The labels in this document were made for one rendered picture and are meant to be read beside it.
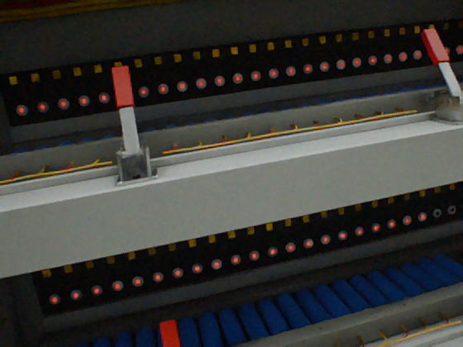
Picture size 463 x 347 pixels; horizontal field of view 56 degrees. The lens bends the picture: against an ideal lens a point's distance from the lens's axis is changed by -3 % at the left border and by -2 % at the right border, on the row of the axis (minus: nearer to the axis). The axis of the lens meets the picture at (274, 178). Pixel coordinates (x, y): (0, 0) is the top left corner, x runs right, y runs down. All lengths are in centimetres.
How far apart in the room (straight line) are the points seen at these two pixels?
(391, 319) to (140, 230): 23
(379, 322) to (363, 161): 15
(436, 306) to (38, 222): 34
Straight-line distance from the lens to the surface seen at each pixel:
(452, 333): 43
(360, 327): 41
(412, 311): 43
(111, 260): 47
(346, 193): 34
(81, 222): 32
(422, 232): 55
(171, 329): 35
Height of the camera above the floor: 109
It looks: 3 degrees up
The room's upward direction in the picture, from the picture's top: 11 degrees counter-clockwise
